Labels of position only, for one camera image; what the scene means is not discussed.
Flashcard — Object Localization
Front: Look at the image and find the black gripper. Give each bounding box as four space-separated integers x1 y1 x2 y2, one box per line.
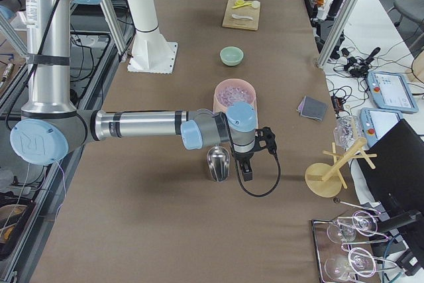
230 127 276 181

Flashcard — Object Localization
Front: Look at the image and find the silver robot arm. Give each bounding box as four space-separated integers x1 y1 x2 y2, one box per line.
10 0 277 181

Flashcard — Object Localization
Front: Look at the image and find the metal ice scoop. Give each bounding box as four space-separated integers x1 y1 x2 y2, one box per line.
207 146 230 182

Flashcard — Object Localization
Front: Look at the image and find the pink ice bucket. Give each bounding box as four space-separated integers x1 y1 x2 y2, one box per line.
213 78 257 113

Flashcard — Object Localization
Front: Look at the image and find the clear plastic ice box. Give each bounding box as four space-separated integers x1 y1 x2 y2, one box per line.
333 115 360 149

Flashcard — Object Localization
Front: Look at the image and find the green ceramic bowl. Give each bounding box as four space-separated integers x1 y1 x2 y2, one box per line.
219 46 244 66

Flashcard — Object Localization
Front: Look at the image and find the white ceramic spoon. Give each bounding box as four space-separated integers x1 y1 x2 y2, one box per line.
231 13 254 21

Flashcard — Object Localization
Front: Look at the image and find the wooden cup tree stand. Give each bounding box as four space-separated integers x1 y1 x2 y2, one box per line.
305 119 377 198

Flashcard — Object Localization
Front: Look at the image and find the grey folded cloth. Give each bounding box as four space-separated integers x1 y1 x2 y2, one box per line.
297 96 328 121

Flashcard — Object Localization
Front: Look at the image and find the upper wine glass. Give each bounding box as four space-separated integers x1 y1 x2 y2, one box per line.
327 210 377 243

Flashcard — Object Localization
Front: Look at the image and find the wine glass rack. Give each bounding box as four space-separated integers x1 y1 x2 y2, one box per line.
311 209 398 282

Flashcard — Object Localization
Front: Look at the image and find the near teach pendant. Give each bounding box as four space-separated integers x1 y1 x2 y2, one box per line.
360 107 403 147

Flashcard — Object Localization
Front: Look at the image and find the teach pendant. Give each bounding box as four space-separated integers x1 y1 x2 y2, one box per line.
360 107 403 147
366 71 419 114

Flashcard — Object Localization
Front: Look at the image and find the lower wine glass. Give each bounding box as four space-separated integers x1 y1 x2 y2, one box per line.
324 247 376 282

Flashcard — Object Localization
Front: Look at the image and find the wooden cutting board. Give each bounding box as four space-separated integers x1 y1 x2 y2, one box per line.
222 0 261 31

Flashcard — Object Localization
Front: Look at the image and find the black monitor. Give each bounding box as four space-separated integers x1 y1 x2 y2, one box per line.
358 119 423 217

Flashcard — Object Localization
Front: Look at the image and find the far teach pendant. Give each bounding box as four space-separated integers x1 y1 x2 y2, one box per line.
366 71 419 114

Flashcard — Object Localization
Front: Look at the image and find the white steamed bun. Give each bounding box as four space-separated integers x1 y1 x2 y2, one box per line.
251 1 260 9

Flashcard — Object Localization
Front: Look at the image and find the yellow plastic knife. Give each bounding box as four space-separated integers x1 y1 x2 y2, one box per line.
231 2 252 9

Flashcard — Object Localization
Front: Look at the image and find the black water bottle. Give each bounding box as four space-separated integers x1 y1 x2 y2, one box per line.
327 0 344 20

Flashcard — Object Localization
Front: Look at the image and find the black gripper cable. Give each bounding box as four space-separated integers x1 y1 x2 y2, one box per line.
231 150 282 196

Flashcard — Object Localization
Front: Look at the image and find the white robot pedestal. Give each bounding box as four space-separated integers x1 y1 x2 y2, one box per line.
127 0 178 74

